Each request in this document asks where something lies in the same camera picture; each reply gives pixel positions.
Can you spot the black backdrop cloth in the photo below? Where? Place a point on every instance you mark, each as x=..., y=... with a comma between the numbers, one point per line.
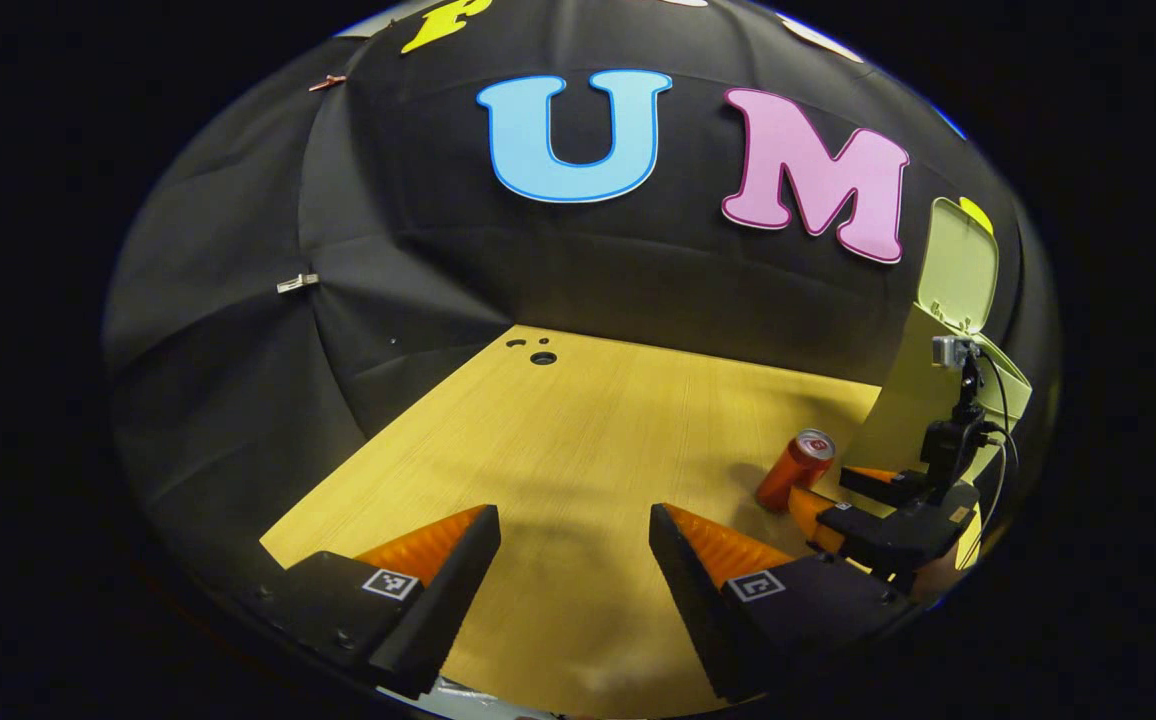
x=588, y=270

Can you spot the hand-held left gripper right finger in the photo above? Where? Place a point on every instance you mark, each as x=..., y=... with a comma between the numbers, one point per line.
x=698, y=610

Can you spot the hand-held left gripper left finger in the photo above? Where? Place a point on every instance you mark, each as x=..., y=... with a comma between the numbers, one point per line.
x=448, y=600

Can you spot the orange-red pop can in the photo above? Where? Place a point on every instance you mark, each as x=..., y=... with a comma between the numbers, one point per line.
x=790, y=475

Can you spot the silver metal cloth clip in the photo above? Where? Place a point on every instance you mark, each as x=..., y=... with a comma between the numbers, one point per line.
x=296, y=283

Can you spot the pale green desktop garbage bin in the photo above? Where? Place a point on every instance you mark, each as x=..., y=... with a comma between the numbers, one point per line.
x=903, y=400

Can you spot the copper cloth clip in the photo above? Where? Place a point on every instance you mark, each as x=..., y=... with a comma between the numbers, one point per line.
x=327, y=82

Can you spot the wooden desktop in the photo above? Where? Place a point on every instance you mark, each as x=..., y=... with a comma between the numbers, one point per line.
x=588, y=450

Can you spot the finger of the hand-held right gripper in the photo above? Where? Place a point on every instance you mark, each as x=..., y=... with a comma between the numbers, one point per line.
x=883, y=488
x=898, y=530

